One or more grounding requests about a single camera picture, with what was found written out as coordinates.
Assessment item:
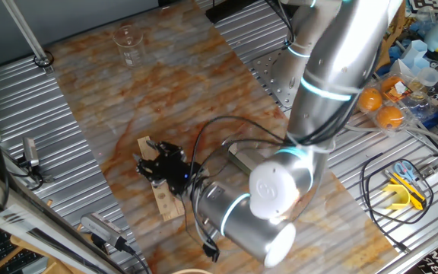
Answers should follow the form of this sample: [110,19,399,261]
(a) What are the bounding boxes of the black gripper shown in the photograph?
[132,139,204,197]

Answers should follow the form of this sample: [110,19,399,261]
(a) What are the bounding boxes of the wooden test tube rack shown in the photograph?
[137,135,186,222]

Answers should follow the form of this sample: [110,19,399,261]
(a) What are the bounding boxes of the orange marble pattern mat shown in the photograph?
[47,0,401,274]

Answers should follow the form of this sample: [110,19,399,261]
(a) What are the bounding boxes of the clear plastic tray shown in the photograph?
[222,127,285,178]

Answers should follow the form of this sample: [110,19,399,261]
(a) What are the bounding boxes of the clear glass beaker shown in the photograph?
[112,24,146,69]

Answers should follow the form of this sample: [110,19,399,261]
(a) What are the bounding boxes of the beige round rim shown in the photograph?
[171,268,214,274]

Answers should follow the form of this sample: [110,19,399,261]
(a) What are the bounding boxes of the metal pole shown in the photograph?
[1,0,56,74]

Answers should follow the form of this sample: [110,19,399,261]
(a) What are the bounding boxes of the orange fruit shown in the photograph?
[380,75,405,94]
[358,87,383,113]
[376,105,405,130]

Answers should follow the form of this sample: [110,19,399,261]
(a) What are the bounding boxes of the yellow curved plastic piece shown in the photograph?
[381,183,411,211]

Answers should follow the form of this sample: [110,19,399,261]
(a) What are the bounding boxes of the yellow utility knife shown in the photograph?
[384,169,427,211]

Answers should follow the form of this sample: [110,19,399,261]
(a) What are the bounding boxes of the wooden plate stand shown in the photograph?
[374,3,408,73]

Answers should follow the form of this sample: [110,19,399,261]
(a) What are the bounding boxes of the light blue hexagonal cup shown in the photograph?
[401,40,429,75]

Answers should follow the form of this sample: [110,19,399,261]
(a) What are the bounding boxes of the clear measuring cup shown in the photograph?
[416,67,438,88]

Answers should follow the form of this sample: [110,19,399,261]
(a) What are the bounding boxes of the black white marker board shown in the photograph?
[408,0,438,12]

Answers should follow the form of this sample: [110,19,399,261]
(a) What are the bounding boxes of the grey depth camera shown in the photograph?
[80,212,129,253]
[21,136,40,168]

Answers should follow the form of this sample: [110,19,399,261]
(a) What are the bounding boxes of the black camera cable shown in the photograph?
[114,237,151,274]

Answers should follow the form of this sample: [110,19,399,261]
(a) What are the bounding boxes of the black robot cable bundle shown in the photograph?
[180,0,382,264]

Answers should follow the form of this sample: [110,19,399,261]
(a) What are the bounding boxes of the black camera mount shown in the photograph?
[15,154,55,191]

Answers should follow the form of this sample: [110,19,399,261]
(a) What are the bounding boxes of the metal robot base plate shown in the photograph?
[252,48,303,111]

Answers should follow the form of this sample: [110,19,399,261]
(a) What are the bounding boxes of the grey hose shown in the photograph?
[344,120,438,151]

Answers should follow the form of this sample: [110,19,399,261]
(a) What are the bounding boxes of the blue handled scissors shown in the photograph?
[393,160,416,183]

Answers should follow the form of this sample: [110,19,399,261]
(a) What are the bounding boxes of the thin black cable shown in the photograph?
[360,151,435,254]

